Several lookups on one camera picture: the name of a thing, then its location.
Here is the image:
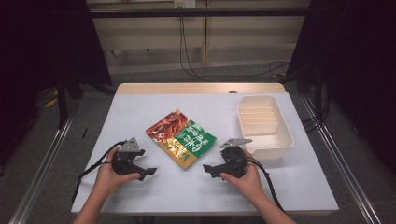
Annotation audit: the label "black wall cable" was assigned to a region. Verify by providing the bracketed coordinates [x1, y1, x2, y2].
[178, 16, 291, 82]

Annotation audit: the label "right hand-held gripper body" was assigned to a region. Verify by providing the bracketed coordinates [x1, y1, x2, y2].
[219, 138, 253, 179]

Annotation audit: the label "dark curtain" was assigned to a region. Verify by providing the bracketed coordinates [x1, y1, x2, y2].
[0, 0, 114, 169]
[286, 0, 396, 175]

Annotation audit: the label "black floor cables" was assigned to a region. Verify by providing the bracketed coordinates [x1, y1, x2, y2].
[301, 92, 332, 134]

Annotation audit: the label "person's right hand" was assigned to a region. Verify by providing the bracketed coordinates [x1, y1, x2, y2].
[219, 147, 266, 205]

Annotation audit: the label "yellow floor object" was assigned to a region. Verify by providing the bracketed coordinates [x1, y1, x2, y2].
[45, 89, 60, 109]

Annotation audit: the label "white wall power outlet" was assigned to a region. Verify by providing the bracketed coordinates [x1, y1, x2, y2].
[174, 0, 197, 9]

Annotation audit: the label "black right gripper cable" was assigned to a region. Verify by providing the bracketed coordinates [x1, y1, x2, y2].
[245, 156, 287, 215]

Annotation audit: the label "person's left hand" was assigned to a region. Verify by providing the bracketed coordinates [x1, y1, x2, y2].
[93, 147, 142, 198]

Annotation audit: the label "red and green food packet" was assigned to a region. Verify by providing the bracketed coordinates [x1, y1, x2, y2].
[145, 108, 218, 170]

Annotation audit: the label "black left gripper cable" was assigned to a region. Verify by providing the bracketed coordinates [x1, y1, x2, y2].
[71, 140, 128, 203]

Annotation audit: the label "black metal stand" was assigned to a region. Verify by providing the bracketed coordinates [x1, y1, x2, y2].
[55, 69, 69, 130]

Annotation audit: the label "white plastic divided container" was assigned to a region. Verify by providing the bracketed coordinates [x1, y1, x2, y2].
[236, 94, 295, 161]

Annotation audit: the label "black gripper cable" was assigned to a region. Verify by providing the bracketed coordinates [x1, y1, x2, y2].
[71, 140, 128, 203]
[245, 156, 287, 215]

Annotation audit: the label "white table cover sheet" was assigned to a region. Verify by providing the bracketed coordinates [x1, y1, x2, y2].
[70, 91, 340, 215]

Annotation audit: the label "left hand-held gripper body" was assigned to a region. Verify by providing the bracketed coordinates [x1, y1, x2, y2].
[111, 137, 147, 176]

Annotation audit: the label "black horizontal frame bar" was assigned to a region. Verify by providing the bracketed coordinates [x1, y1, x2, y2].
[88, 7, 312, 19]

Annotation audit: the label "metal floor rail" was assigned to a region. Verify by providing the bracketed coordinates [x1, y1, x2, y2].
[8, 99, 82, 224]
[301, 94, 382, 224]

